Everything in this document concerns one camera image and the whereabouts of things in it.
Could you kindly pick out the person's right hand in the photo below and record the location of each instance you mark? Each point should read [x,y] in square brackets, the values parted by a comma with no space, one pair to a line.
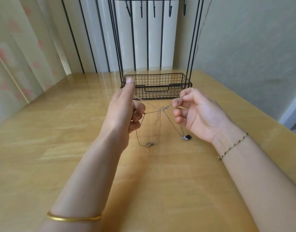
[206,116]

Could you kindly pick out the person's left hand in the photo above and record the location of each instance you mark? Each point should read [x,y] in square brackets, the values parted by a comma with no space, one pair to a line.
[120,118]

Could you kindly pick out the person's left forearm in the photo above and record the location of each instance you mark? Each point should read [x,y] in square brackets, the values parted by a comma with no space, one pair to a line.
[85,188]

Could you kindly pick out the person's right forearm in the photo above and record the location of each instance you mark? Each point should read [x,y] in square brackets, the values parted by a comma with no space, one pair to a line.
[264,188]

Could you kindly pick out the white black-striped curtain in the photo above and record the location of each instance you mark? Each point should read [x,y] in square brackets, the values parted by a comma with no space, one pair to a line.
[103,36]

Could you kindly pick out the gold bangle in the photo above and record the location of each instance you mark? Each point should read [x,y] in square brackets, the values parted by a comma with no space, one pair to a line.
[73,219]

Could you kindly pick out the pink floral curtain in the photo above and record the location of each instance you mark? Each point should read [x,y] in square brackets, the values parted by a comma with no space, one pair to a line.
[20,60]

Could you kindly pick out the white door frame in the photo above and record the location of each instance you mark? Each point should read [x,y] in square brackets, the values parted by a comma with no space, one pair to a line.
[293,111]

